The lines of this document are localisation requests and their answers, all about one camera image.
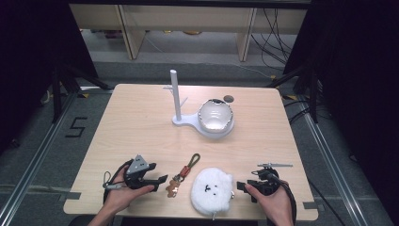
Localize black curtain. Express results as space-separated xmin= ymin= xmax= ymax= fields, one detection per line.
xmin=0 ymin=0 xmax=100 ymax=154
xmin=281 ymin=0 xmax=399 ymax=220

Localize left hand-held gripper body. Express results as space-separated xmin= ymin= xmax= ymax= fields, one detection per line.
xmin=122 ymin=153 xmax=157 ymax=191

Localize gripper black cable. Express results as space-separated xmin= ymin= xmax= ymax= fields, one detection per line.
xmin=102 ymin=158 xmax=135 ymax=205
xmin=266 ymin=170 xmax=297 ymax=226

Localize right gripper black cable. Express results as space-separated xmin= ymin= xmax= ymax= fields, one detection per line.
xmin=266 ymin=170 xmax=297 ymax=226

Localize person's right hand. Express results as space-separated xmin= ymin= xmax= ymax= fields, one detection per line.
xmin=244 ymin=179 xmax=295 ymax=226

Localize person's left hand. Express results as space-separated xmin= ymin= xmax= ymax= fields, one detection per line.
xmin=103 ymin=167 xmax=156 ymax=216

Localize keychain with bear charm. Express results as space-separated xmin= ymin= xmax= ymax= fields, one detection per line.
xmin=165 ymin=153 xmax=201 ymax=199

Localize white fluffy pouch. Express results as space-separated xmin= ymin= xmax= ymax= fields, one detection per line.
xmin=190 ymin=167 xmax=235 ymax=220

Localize light wooden furniture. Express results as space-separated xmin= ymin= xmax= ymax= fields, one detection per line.
xmin=69 ymin=3 xmax=309 ymax=62

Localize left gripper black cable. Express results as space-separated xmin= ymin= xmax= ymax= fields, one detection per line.
xmin=102 ymin=158 xmax=135 ymax=205

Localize aluminium floor rail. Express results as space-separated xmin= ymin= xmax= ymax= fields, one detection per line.
xmin=299 ymin=102 xmax=370 ymax=226
xmin=0 ymin=90 xmax=81 ymax=226

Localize white stand with post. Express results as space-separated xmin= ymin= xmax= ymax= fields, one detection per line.
xmin=163 ymin=69 xmax=235 ymax=139

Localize bundle of black cables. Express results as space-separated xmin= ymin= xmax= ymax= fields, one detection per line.
xmin=249 ymin=8 xmax=297 ymax=72

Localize black metal stand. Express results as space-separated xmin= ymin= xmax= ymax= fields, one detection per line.
xmin=50 ymin=62 xmax=111 ymax=124
xmin=265 ymin=64 xmax=321 ymax=124

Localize white bowl with silver rim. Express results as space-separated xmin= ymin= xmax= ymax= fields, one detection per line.
xmin=197 ymin=98 xmax=235 ymax=133

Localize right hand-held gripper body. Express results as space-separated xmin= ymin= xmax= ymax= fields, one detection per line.
xmin=247 ymin=161 xmax=294 ymax=203

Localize white floor cable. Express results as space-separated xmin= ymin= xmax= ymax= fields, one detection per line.
xmin=233 ymin=61 xmax=277 ymax=80

